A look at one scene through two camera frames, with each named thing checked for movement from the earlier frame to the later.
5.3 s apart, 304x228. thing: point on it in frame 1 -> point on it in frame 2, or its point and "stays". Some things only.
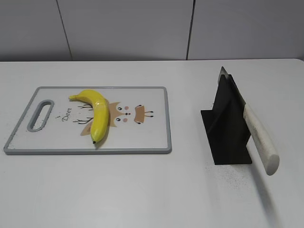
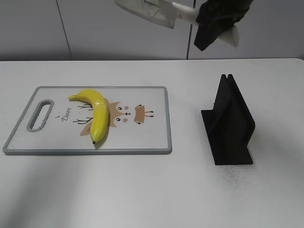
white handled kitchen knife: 260,145 -> 164,13
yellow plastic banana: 100,114 stays
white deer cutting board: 139,122 stays
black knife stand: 227,130 stays
